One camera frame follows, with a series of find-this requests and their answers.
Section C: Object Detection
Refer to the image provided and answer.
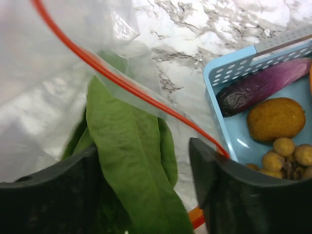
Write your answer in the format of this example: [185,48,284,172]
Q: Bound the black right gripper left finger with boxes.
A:
[0,143,127,234]

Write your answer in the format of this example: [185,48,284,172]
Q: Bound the brown nugget cluster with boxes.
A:
[245,137,312,181]

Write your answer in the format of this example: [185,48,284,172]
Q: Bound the purple eggplant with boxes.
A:
[216,58,312,117]

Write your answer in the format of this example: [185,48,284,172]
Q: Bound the green leafy vegetable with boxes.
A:
[62,50,195,234]

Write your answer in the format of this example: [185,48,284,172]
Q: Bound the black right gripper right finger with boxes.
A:
[189,138,312,234]

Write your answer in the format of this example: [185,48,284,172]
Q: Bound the brown kiwi fruit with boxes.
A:
[246,97,306,142]

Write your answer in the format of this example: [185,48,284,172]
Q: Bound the clear zip bag orange zipper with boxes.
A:
[0,0,231,230]

